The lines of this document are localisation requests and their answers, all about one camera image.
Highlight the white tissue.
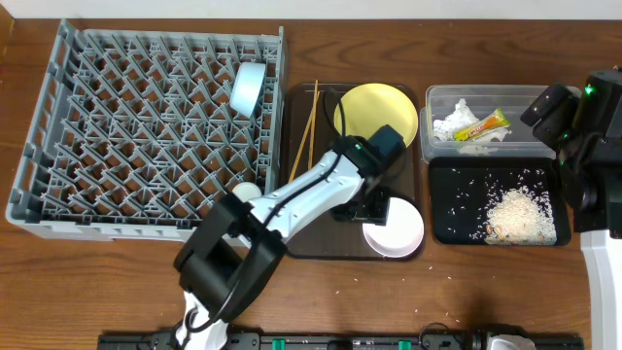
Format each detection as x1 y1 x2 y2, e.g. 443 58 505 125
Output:
432 99 511 156

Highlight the white pink bowl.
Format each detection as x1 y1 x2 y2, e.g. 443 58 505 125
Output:
363 197 425 259

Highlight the clear plastic waste bin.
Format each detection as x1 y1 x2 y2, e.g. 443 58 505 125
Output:
420 84 584 164

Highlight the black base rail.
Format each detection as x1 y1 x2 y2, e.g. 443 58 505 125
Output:
96 330 586 350

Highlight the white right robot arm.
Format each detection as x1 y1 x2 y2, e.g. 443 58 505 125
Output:
521 67 621 349

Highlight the grey dishwasher rack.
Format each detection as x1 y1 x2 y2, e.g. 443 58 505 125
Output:
6 20 288 241

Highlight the black waste bin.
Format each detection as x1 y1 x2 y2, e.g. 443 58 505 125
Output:
429 157 571 246

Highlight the yellow plate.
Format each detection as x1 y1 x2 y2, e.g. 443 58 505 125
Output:
340 83 419 148

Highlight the green orange snack wrapper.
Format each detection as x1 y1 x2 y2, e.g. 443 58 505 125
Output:
453 108 511 142

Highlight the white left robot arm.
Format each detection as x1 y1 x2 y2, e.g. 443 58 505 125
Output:
172 125 406 349

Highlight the pile of rice waste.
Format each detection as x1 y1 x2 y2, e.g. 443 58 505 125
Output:
484 186 557 246

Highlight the dark brown serving tray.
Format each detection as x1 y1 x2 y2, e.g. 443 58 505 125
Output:
279 83 424 261

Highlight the light blue bowl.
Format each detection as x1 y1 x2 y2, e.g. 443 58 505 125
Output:
229 62 266 118

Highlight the small white green cup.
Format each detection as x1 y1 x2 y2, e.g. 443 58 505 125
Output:
232 182 262 202

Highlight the wooden chopstick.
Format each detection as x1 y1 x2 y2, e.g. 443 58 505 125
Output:
288 90 319 183
307 80 320 170

